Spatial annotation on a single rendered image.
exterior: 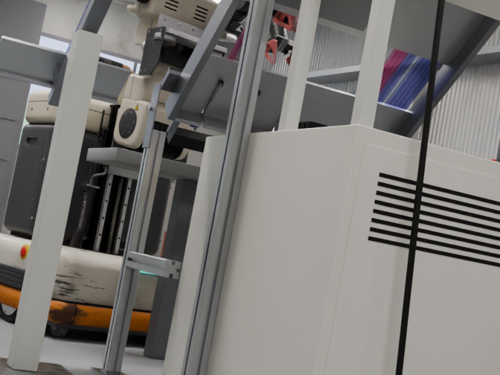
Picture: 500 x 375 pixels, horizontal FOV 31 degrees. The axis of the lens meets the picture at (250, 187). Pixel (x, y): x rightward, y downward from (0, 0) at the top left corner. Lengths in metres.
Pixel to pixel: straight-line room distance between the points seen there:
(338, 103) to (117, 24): 8.56
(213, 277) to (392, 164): 0.50
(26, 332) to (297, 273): 0.78
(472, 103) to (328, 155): 6.42
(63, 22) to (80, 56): 8.56
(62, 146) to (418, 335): 0.97
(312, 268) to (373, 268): 0.11
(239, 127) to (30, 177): 1.46
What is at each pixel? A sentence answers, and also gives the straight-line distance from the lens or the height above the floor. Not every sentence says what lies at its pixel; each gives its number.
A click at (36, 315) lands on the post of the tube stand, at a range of 2.19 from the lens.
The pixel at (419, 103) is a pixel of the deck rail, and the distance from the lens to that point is 2.63.
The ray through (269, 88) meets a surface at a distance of 2.45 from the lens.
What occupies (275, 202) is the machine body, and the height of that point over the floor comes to 0.47.
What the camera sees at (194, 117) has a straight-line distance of 2.45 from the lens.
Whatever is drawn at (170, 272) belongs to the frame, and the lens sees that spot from 2.13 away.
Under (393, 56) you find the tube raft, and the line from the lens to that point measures 2.50.
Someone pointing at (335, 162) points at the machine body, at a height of 0.55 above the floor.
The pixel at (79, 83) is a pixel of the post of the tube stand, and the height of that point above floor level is 0.69.
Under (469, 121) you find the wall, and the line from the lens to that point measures 8.00.
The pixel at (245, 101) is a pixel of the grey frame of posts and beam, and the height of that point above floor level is 0.68.
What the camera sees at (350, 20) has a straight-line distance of 2.32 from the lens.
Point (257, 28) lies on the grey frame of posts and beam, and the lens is 1.96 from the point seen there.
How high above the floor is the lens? 0.37
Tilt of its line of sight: 4 degrees up
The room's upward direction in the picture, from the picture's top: 10 degrees clockwise
